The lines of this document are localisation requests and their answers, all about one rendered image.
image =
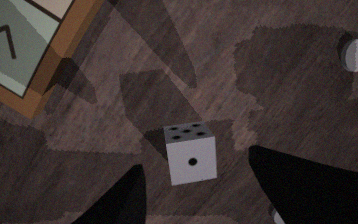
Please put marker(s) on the white die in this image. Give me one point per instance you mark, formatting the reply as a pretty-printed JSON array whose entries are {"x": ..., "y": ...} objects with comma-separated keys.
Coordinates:
[{"x": 191, "y": 152}]

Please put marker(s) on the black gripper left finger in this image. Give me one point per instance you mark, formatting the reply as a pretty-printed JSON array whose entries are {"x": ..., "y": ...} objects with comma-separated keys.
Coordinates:
[{"x": 124, "y": 203}]

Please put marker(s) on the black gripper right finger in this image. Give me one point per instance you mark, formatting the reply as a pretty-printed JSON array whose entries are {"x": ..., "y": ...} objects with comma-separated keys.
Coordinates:
[{"x": 304, "y": 191}]

